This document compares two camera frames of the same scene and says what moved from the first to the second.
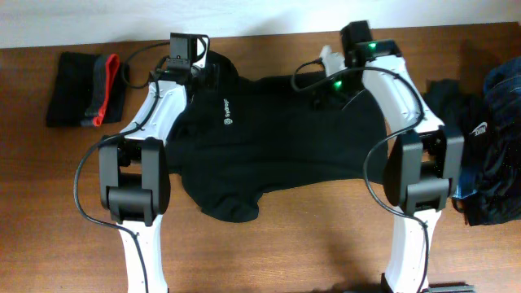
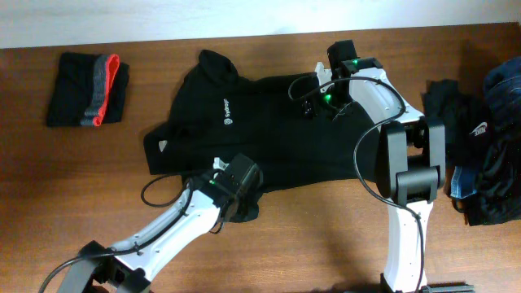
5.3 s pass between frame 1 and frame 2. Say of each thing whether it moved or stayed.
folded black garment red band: stayed
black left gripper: moved
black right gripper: moved
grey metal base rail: stayed
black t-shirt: stayed
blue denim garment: stayed
